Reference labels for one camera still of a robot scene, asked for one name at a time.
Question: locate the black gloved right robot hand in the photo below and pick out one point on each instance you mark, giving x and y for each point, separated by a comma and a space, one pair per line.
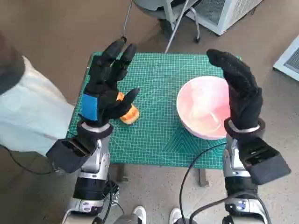
245, 93

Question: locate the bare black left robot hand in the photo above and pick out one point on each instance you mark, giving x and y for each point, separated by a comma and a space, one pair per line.
100, 98

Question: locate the orange sliced toy bread loaf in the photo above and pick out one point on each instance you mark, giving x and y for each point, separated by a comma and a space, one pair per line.
130, 115

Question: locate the pink bowl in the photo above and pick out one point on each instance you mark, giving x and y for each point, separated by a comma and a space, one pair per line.
201, 105

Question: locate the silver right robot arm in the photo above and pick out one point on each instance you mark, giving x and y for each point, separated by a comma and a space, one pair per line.
233, 163

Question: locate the green cutting mat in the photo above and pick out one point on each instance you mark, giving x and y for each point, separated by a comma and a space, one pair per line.
154, 93

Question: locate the white unit with grille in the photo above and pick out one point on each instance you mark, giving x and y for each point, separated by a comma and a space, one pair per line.
289, 60

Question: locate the person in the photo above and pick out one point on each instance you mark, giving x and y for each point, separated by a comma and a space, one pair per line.
28, 105

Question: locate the black metal table leg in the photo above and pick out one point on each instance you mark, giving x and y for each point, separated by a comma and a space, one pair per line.
203, 178
121, 173

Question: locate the white cabinet with mesh panel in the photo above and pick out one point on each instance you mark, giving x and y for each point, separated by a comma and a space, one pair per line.
231, 14

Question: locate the grey metal pole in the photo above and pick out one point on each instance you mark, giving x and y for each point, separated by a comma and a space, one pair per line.
174, 32

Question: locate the black flat metal stand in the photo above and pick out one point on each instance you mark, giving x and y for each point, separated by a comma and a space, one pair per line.
115, 190

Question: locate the grey office chair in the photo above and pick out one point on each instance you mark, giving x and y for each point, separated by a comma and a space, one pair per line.
149, 9

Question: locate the white robot left foot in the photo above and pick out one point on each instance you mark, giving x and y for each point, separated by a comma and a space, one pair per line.
139, 214

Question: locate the white robot foot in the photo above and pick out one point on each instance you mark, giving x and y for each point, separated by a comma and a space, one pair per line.
139, 214
175, 215

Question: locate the white robot right foot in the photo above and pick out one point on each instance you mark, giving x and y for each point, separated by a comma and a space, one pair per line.
175, 215

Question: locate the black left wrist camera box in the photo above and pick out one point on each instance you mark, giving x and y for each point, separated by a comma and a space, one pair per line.
67, 154

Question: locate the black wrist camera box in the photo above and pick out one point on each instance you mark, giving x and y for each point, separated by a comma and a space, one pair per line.
268, 163
67, 154

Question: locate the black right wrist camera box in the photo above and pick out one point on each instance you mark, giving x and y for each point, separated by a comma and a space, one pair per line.
268, 163

